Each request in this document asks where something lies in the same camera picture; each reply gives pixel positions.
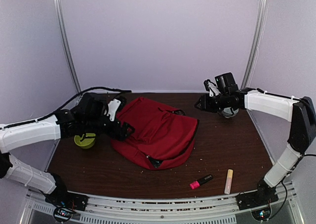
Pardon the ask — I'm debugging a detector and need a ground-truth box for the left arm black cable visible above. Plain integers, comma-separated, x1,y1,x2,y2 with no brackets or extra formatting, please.
0,86,133,131

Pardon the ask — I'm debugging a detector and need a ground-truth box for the front aluminium rail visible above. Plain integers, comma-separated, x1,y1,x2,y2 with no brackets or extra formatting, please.
24,181,297,224

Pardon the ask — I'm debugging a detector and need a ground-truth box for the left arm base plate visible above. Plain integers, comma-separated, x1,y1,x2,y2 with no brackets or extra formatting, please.
44,192,88,211

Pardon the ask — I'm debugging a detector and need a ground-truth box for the lime green bowl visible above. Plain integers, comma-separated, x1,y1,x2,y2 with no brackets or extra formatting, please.
74,133,96,149

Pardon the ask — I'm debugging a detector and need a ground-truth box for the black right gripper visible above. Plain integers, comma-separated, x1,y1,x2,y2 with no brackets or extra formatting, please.
194,92,228,113

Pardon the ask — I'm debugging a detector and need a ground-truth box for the left aluminium frame post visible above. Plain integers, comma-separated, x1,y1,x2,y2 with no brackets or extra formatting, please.
53,0,81,92

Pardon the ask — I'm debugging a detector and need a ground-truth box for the right aluminium frame post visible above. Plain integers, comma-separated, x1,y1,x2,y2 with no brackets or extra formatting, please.
241,0,269,88

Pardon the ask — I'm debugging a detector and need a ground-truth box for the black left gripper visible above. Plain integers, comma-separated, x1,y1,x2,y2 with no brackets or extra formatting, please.
84,113,135,141

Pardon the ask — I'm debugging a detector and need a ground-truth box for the pale blue ceramic bowl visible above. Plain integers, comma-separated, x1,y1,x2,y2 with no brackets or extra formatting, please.
220,107,239,119

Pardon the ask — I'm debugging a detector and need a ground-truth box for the pink black highlighter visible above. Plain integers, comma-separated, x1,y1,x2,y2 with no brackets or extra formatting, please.
190,174,213,190

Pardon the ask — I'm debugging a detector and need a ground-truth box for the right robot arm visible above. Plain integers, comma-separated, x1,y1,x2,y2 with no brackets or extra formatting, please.
195,72,316,205

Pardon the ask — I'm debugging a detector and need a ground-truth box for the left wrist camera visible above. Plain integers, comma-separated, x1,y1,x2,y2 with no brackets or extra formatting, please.
104,96,127,122

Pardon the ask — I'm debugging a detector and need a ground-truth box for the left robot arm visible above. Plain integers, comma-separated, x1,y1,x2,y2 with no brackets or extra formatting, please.
0,92,135,206

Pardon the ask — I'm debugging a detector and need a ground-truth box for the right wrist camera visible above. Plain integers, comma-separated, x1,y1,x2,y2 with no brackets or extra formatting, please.
203,79,220,97

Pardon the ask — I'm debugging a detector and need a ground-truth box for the aluminium frame post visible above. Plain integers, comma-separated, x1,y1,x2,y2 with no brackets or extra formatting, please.
53,0,81,92
241,0,269,88

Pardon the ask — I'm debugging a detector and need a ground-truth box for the pale yellow highlighter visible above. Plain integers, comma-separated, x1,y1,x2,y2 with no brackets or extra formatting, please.
224,169,233,194

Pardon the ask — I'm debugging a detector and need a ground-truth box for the red student backpack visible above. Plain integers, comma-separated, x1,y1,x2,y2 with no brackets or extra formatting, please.
111,97,199,171

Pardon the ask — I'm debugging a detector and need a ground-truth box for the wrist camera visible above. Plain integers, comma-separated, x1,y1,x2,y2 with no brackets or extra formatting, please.
203,79,220,97
104,96,127,122

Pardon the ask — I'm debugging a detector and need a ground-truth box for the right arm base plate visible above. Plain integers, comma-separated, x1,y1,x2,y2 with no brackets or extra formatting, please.
236,191,279,211

